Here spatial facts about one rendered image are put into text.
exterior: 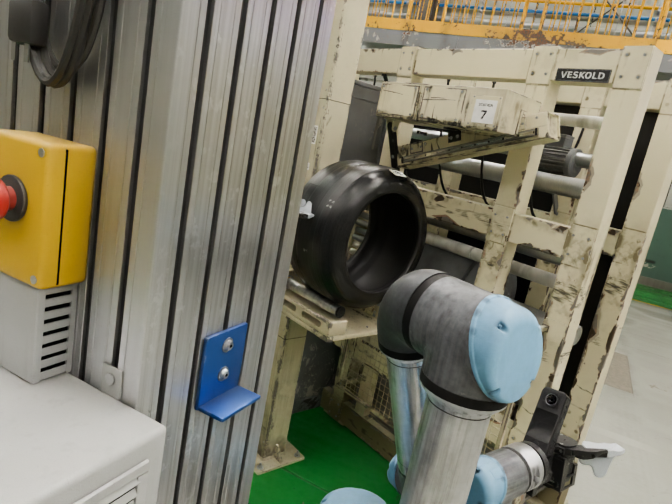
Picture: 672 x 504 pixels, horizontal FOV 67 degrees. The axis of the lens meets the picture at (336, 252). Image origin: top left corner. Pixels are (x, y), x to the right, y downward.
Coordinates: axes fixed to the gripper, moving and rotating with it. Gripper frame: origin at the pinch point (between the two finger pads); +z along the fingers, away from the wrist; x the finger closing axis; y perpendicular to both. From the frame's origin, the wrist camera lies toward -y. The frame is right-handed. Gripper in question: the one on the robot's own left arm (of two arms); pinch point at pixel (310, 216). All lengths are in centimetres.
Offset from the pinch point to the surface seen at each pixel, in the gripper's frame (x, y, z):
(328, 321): -9.3, -35.5, 13.8
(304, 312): 6.8, -38.5, 15.7
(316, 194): 3.7, 7.8, 3.2
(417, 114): 2, 48, 41
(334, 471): 5, -118, 60
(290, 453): 24, -118, 47
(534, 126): -40, 51, 55
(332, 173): 5.3, 16.4, 9.2
